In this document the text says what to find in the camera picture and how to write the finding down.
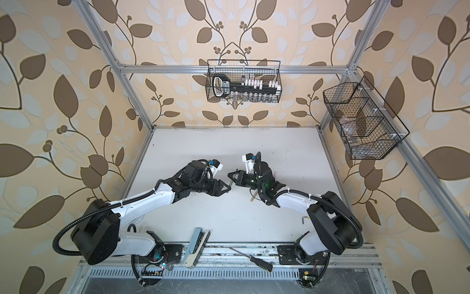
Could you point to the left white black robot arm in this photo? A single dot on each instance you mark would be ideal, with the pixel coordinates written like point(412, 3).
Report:
point(100, 233)

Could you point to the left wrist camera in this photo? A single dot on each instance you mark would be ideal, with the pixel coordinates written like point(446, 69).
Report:
point(215, 166)

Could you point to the black wire basket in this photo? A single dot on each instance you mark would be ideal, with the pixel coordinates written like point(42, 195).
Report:
point(368, 129)
point(265, 70)

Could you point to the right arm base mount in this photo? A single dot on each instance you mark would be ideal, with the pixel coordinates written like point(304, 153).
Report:
point(295, 255)

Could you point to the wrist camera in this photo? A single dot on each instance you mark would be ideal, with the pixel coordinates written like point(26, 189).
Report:
point(249, 161)
point(215, 166)

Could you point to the right black wire basket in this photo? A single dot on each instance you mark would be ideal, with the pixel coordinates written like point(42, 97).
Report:
point(368, 129)

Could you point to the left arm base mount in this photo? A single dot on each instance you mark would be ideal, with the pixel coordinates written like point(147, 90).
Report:
point(149, 270)

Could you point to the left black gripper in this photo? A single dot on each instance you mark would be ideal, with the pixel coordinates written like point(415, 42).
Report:
point(218, 186)

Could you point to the center black wire basket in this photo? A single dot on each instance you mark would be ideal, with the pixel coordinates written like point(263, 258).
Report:
point(265, 70)

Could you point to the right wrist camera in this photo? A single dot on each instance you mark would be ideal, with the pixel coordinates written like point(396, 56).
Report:
point(249, 161)

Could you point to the black socket tool set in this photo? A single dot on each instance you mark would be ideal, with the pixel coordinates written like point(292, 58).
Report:
point(247, 88)

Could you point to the black handled screwdriver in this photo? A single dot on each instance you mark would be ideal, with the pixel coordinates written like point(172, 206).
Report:
point(257, 261)

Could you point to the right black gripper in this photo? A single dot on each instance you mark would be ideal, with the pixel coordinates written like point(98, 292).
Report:
point(241, 178)

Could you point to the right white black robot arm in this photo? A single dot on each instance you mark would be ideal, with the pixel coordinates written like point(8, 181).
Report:
point(335, 227)

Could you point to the light blue stapler tool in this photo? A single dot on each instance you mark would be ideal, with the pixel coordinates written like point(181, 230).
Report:
point(195, 247)

